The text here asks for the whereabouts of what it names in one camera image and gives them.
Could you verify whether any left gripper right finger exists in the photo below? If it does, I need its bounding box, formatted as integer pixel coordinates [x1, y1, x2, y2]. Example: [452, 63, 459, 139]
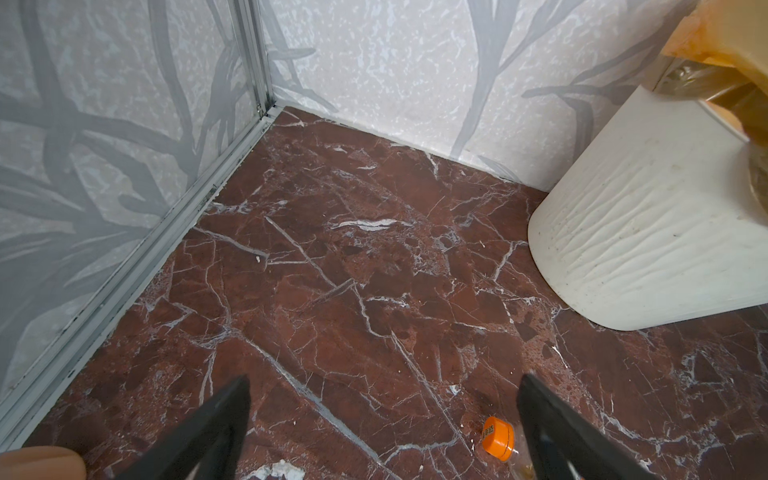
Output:
[516, 374, 654, 479]

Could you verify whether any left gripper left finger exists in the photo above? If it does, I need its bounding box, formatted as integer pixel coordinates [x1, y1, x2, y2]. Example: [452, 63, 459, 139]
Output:
[117, 375, 251, 479]

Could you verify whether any orange label bottle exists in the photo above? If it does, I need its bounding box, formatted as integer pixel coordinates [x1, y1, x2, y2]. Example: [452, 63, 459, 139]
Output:
[481, 416, 536, 480]

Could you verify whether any white ribbed waste bin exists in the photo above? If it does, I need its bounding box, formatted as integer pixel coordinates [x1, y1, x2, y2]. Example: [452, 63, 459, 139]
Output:
[528, 88, 767, 331]

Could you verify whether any yellow plastic bin liner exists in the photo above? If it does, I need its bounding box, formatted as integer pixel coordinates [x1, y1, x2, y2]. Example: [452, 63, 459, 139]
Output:
[646, 1, 767, 208]

